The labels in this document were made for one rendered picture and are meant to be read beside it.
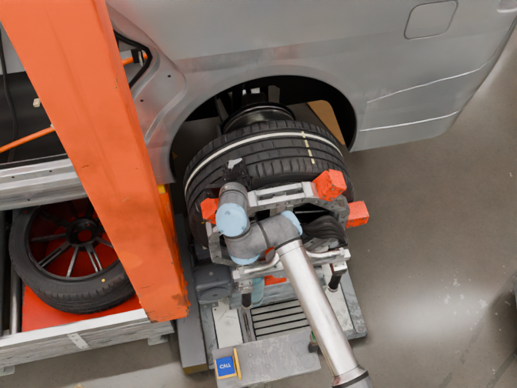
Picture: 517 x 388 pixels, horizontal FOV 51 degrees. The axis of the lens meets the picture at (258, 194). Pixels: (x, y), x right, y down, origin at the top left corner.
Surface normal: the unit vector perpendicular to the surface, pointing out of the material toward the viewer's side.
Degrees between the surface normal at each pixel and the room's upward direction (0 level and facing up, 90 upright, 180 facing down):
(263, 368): 0
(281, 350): 0
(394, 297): 0
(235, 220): 60
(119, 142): 90
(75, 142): 90
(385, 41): 90
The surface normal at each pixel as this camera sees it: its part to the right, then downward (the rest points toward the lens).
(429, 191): 0.00, -0.52
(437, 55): 0.21, 0.83
